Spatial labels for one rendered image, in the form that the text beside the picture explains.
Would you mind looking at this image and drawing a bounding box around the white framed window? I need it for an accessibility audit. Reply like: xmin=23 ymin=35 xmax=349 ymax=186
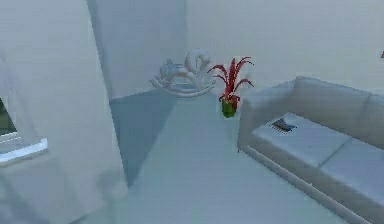
xmin=0 ymin=96 xmax=49 ymax=165

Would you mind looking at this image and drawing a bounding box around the white rocking horse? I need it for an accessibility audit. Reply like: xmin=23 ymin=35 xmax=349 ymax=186
xmin=149 ymin=48 xmax=218 ymax=98

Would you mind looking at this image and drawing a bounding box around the grey sofa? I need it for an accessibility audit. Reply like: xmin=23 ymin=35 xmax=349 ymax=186
xmin=237 ymin=76 xmax=384 ymax=224

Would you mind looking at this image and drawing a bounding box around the black remote control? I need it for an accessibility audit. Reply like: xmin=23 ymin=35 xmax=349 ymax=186
xmin=269 ymin=118 xmax=298 ymax=134

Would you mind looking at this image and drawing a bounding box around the red house plant green pot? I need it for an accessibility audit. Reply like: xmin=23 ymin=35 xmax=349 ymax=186
xmin=207 ymin=56 xmax=255 ymax=119

